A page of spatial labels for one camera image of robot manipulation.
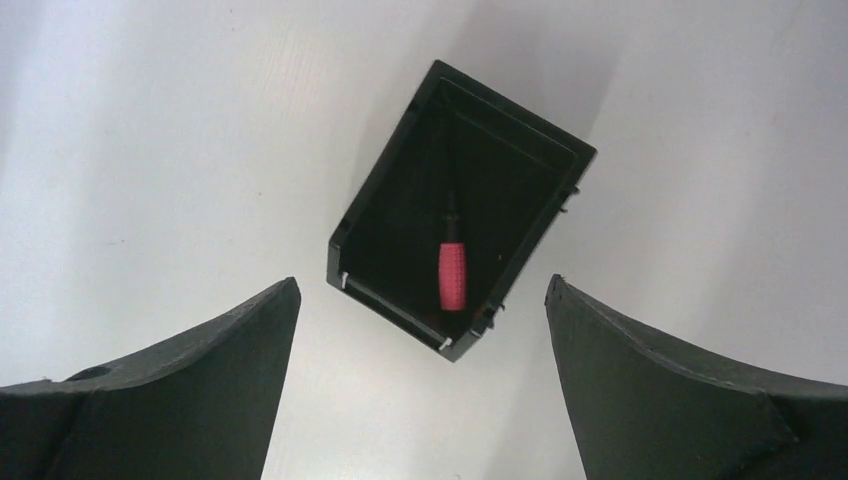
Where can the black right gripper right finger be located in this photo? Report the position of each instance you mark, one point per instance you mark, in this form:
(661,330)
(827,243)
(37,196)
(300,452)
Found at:
(644,404)

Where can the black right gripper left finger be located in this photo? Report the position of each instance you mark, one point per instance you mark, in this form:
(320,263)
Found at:
(199,405)

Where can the red handled black screwdriver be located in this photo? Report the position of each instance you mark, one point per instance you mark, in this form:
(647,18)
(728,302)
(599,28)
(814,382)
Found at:
(452,275)

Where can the black plastic bin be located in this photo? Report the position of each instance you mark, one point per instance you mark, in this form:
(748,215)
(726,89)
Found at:
(516,172)

